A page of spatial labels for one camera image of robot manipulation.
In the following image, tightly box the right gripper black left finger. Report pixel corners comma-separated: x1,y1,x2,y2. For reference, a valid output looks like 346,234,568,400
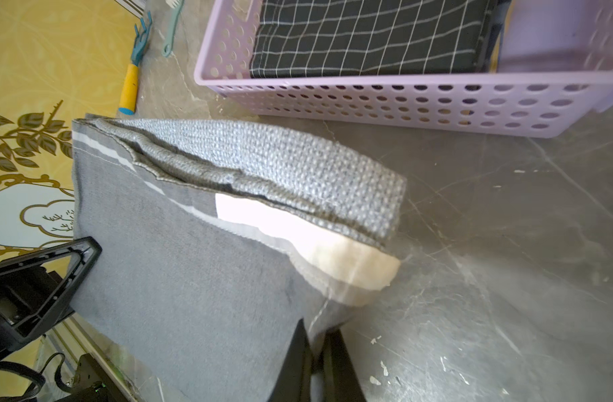
267,319,313,402

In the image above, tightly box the light blue small brush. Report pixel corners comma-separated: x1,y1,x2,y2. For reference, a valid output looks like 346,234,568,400
162,0,184,58

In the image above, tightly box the plain grey pillowcase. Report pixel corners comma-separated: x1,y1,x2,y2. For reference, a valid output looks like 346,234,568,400
72,117,406,401

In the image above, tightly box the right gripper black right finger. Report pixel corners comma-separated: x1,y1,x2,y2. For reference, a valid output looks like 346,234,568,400
322,329,366,402

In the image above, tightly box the black grid pillowcase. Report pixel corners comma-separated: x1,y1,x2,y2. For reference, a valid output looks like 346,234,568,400
250,0,496,79

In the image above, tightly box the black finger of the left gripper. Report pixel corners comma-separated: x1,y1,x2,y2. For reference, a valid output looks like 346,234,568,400
0,237,102,342

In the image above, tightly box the blue yellow garden fork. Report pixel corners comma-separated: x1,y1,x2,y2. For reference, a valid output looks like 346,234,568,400
117,12,152,116

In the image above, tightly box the purple plastic basket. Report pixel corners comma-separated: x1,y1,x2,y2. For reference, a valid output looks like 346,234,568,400
194,1,613,138

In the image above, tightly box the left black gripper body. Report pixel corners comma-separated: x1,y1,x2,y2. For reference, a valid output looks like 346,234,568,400
0,266,75,362

